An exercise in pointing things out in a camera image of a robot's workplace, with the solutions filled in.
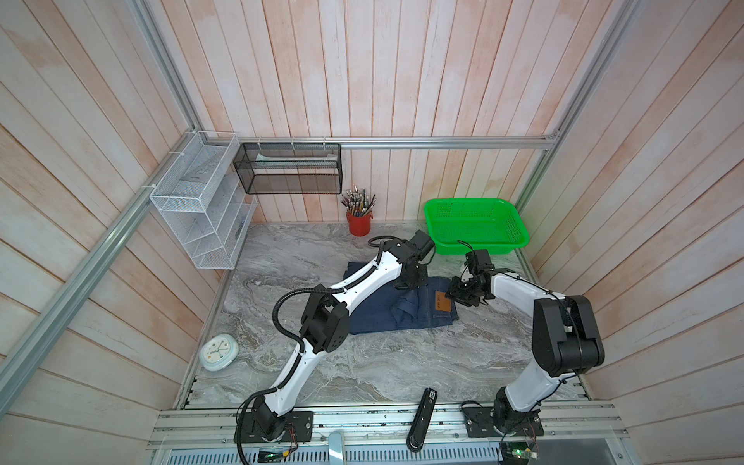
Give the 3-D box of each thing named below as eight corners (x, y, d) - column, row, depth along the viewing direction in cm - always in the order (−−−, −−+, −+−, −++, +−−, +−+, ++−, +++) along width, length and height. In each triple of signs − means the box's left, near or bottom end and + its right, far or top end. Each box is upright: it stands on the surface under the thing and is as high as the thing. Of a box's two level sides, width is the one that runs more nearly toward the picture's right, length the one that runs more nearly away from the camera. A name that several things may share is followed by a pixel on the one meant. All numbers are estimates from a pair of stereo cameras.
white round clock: (198, 370, 85) (193, 367, 82) (210, 337, 91) (205, 333, 88) (233, 370, 85) (228, 367, 82) (242, 337, 91) (238, 333, 88)
